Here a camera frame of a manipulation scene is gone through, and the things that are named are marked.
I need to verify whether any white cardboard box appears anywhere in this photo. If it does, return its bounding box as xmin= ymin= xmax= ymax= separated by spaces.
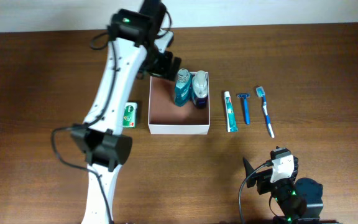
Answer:
xmin=148 ymin=77 xmax=211 ymax=135

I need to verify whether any teal mouthwash bottle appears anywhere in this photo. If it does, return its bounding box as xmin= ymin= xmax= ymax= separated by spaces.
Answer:
xmin=174 ymin=68 xmax=191 ymax=106

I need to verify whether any green soap box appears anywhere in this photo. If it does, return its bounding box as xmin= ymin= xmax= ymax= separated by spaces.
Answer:
xmin=122 ymin=102 xmax=137 ymax=128

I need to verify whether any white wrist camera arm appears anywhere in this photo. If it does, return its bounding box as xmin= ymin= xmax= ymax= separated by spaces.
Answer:
xmin=154 ymin=29 xmax=174 ymax=53
xmin=270 ymin=148 xmax=295 ymax=183

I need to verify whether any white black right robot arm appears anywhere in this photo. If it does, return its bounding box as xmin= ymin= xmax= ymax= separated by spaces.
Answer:
xmin=239 ymin=157 xmax=323 ymax=224

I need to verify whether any clear bottle dark liquid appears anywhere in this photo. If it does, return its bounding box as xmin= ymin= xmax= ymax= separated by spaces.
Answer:
xmin=191 ymin=70 xmax=208 ymax=109

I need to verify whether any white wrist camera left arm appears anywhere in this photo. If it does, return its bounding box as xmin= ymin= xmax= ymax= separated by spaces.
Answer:
xmin=154 ymin=29 xmax=174 ymax=53

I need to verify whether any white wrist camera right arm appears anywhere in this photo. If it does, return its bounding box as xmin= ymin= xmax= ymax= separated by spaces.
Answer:
xmin=270 ymin=148 xmax=295 ymax=183

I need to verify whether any blue white toothbrush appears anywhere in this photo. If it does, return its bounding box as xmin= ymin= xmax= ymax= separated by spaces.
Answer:
xmin=255 ymin=86 xmax=275 ymax=138

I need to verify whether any blue disposable razor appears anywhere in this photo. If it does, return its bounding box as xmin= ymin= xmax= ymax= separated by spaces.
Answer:
xmin=237 ymin=93 xmax=250 ymax=125

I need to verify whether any white teal toothpaste tube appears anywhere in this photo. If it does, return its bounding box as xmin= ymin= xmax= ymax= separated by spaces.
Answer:
xmin=224 ymin=91 xmax=238 ymax=133

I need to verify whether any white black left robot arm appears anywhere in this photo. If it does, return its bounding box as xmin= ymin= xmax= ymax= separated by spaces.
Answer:
xmin=69 ymin=1 xmax=181 ymax=223

